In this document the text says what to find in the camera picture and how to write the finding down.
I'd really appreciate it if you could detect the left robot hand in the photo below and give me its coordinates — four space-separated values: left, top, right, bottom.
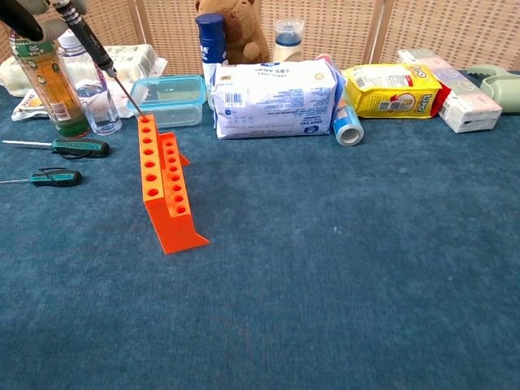
0 0 89 43

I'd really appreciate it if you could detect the black metal-handled screwdriver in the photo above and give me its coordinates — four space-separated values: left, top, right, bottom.
54 0 144 119

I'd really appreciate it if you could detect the large green black screwdriver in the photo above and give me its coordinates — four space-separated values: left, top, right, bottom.
2 136 111 159

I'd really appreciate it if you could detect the small green black screwdriver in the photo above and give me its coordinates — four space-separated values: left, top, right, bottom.
0 167 83 188

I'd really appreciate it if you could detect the orange tool rack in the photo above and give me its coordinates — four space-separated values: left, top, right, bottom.
136 114 211 256

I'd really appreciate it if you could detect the tea bottle green label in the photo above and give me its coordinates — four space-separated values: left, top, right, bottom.
8 32 92 138

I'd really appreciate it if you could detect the clear water bottle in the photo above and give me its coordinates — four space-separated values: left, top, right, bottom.
56 28 123 136

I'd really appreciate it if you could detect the pink white snack bag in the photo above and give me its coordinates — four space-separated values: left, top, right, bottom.
11 80 137 122

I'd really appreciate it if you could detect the clear container blue lid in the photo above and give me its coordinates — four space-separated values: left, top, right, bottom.
127 74 206 128

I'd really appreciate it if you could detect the blue white spray bottle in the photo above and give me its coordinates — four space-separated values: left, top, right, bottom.
195 12 228 110

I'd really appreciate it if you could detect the brown capybara plush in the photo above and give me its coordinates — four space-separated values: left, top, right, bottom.
194 0 271 66

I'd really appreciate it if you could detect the white blue wipes pack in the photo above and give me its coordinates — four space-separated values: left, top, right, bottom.
211 59 346 141

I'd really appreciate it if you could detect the white bottle clear cap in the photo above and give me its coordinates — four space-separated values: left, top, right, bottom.
271 18 306 63

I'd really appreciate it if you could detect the rattan folding screen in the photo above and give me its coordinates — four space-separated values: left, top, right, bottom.
0 0 520 76

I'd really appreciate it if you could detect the yellow snack bag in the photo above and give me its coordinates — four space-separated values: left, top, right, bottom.
341 63 444 119

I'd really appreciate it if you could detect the blue felt table cloth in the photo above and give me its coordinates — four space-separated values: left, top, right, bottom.
0 68 520 390

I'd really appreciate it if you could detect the pastel tissue box pack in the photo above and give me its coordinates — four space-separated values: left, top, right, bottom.
396 48 504 134

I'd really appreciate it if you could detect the green lint roller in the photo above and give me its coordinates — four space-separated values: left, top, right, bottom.
466 64 520 114

